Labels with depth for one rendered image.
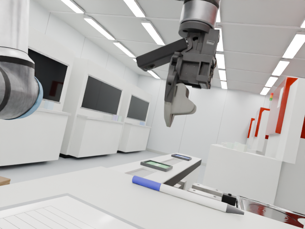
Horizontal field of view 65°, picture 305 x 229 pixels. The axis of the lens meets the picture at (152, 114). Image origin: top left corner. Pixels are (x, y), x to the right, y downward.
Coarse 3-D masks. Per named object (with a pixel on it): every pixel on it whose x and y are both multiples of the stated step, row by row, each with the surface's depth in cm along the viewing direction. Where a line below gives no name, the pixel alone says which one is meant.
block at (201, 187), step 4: (192, 184) 65; (196, 184) 66; (200, 184) 67; (192, 188) 65; (196, 188) 65; (200, 188) 64; (204, 188) 64; (208, 188) 65; (212, 188) 66; (208, 192) 64; (212, 192) 63; (216, 192) 63; (220, 192) 63; (220, 196) 63
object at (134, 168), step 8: (144, 160) 55; (160, 160) 60; (168, 160) 66; (176, 160) 70; (184, 160) 71; (192, 160) 75; (112, 168) 40; (120, 168) 41; (128, 168) 43; (136, 168) 44; (144, 168) 47; (176, 168) 54; (184, 168) 56; (144, 176) 41; (152, 176) 40; (160, 176) 42; (168, 176) 43
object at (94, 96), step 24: (72, 72) 480; (96, 72) 506; (72, 96) 474; (96, 96) 523; (120, 96) 627; (72, 120) 469; (96, 120) 501; (120, 120) 610; (72, 144) 472; (96, 144) 520
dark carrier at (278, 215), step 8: (248, 200) 64; (248, 208) 57; (256, 208) 59; (264, 208) 60; (272, 208) 62; (264, 216) 53; (272, 216) 55; (280, 216) 56; (288, 216) 58; (296, 216) 59; (296, 224) 52
